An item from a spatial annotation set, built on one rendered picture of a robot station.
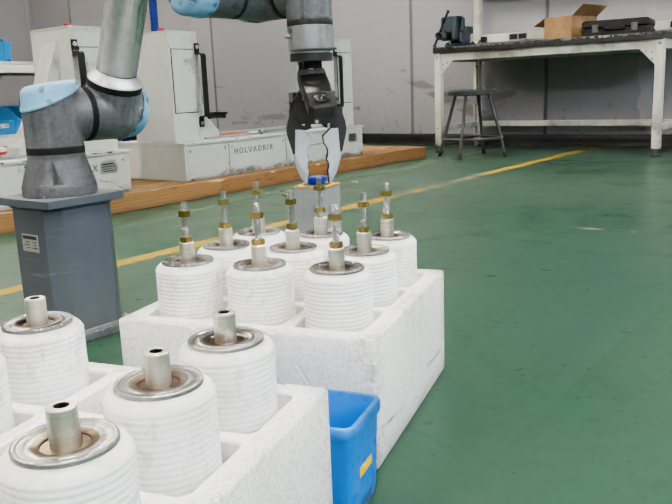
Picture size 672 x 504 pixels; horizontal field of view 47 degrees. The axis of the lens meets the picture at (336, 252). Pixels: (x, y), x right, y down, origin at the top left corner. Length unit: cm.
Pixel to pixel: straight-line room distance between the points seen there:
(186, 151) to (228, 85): 436
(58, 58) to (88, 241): 201
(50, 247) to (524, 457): 101
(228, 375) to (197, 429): 10
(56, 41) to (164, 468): 306
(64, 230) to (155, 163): 238
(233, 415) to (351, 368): 28
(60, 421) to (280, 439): 23
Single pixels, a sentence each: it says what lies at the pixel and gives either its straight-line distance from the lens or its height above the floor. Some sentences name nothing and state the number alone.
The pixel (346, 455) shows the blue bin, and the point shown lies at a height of 9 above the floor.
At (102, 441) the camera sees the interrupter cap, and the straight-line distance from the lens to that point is 58.
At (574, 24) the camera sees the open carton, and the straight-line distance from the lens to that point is 565.
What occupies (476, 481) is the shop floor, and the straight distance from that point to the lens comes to 103.
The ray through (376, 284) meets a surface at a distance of 112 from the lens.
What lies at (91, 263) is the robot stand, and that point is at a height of 16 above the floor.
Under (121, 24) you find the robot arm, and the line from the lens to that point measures 167.
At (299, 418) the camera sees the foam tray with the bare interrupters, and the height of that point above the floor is 18.
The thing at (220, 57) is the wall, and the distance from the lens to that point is 821.
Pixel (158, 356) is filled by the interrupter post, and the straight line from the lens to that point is 66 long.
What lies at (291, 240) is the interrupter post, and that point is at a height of 27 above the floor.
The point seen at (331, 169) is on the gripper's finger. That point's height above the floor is 36.
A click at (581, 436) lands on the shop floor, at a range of 116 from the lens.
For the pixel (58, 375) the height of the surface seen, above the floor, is 20.
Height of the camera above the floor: 49
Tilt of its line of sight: 12 degrees down
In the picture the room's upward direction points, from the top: 2 degrees counter-clockwise
